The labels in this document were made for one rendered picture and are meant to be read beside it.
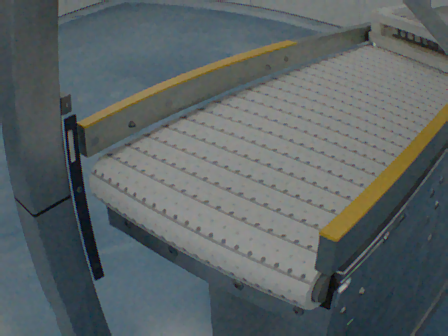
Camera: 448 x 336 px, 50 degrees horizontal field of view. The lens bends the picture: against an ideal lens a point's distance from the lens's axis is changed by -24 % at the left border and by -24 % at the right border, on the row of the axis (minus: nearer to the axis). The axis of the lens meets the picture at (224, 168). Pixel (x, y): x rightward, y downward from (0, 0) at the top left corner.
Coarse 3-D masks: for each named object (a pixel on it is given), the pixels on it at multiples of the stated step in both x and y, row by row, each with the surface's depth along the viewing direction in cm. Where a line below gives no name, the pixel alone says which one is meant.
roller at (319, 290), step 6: (324, 276) 40; (330, 276) 40; (318, 282) 40; (324, 282) 40; (330, 282) 40; (318, 288) 40; (324, 288) 40; (330, 288) 41; (312, 294) 40; (318, 294) 40; (324, 294) 41; (330, 294) 42; (312, 300) 41; (318, 300) 40; (324, 300) 41
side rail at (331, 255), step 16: (432, 144) 50; (416, 160) 46; (432, 160) 51; (416, 176) 47; (400, 192) 44; (384, 208) 42; (368, 224) 40; (320, 240) 37; (352, 240) 38; (320, 256) 37; (336, 256) 37
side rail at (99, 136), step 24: (360, 24) 89; (288, 48) 73; (312, 48) 77; (336, 48) 82; (216, 72) 64; (240, 72) 67; (264, 72) 70; (168, 96) 60; (192, 96) 62; (120, 120) 55; (144, 120) 58; (96, 144) 54
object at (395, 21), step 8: (384, 8) 91; (392, 8) 92; (368, 16) 87; (376, 16) 86; (384, 16) 85; (392, 16) 84; (384, 24) 86; (392, 24) 84; (400, 24) 83; (408, 24) 81; (416, 24) 81; (408, 32) 82; (416, 32) 81; (424, 32) 79; (432, 40) 79
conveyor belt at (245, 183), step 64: (320, 64) 77; (384, 64) 80; (192, 128) 59; (256, 128) 59; (320, 128) 59; (384, 128) 59; (128, 192) 51; (192, 192) 49; (256, 192) 48; (320, 192) 48; (192, 256) 47; (256, 256) 42
